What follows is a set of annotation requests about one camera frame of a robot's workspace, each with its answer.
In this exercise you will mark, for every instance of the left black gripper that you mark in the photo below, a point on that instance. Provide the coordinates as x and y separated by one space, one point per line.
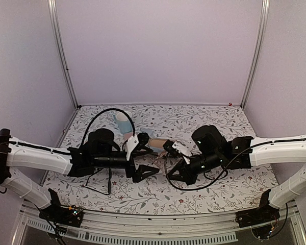
137 175

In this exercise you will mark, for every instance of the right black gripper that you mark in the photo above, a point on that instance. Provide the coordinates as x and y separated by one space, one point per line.
185 175

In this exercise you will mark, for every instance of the brown plaid glasses case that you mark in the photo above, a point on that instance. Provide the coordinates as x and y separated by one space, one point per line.
156 144

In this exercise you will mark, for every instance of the black frame glasses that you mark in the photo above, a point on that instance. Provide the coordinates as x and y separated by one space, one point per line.
103 186

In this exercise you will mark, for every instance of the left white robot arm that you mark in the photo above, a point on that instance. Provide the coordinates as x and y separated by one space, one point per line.
100 151

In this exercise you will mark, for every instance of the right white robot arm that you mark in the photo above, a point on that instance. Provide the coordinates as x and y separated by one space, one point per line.
241 153

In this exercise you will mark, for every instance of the pink translucent sunglasses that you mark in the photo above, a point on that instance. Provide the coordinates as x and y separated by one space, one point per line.
160 157

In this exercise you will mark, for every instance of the small blue cloth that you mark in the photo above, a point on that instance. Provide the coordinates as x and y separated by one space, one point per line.
150 132

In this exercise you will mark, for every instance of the pink glasses case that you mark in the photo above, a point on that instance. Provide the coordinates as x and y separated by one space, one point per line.
127 136

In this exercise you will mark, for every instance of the light blue mug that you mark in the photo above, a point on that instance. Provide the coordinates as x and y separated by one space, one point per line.
123 122

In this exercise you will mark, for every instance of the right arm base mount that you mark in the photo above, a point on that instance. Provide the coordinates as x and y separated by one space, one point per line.
263 213

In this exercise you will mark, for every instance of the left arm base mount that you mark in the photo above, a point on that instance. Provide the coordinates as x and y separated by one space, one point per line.
70 216

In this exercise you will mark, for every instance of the front aluminium rail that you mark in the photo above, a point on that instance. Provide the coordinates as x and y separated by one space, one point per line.
116 228

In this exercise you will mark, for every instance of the left aluminium frame post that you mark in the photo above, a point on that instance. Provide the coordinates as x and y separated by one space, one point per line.
53 13

